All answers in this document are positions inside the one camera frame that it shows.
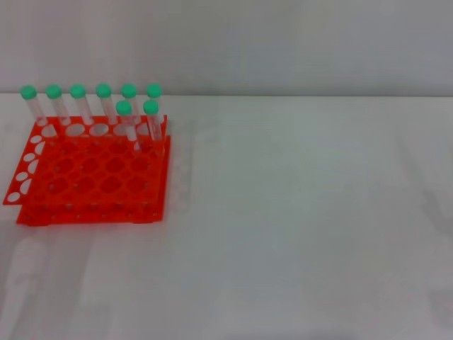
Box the green-capped graduated test tube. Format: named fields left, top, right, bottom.
left=115, top=100, right=142, bottom=153

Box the green-capped clear test tube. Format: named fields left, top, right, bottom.
left=45, top=84, right=70, bottom=127
left=19, top=84, right=47, bottom=127
left=69, top=83, right=94, bottom=127
left=95, top=82, right=120, bottom=126
left=120, top=83, right=141, bottom=118
left=146, top=82, right=164, bottom=118
left=142, top=99, right=166, bottom=157

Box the orange test tube rack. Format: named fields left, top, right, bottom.
left=2, top=113, right=172, bottom=226

